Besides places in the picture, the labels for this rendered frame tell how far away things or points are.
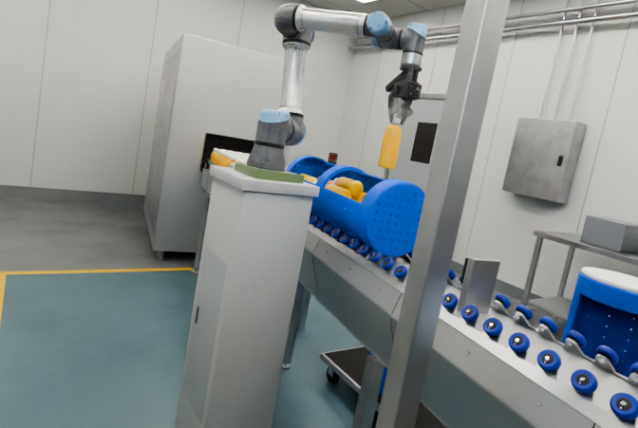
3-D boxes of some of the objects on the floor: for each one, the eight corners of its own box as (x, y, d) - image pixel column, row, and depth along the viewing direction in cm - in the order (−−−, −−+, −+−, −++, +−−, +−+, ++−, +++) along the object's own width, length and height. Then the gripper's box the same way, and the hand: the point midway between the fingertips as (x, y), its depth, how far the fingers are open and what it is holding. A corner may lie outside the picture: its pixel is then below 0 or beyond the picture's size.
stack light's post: (299, 330, 298) (328, 176, 286) (297, 327, 302) (325, 175, 290) (304, 330, 300) (333, 176, 288) (302, 327, 304) (330, 176, 291)
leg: (281, 370, 244) (301, 265, 237) (278, 364, 249) (297, 261, 242) (290, 369, 247) (309, 265, 240) (287, 363, 252) (306, 262, 245)
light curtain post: (328, 724, 99) (494, -32, 80) (318, 692, 105) (470, -24, 86) (351, 713, 102) (516, -22, 83) (339, 682, 107) (492, -14, 89)
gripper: (405, 62, 152) (393, 121, 154) (430, 69, 157) (419, 127, 159) (391, 64, 159) (380, 120, 162) (416, 71, 165) (404, 126, 167)
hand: (395, 120), depth 163 cm, fingers closed on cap, 4 cm apart
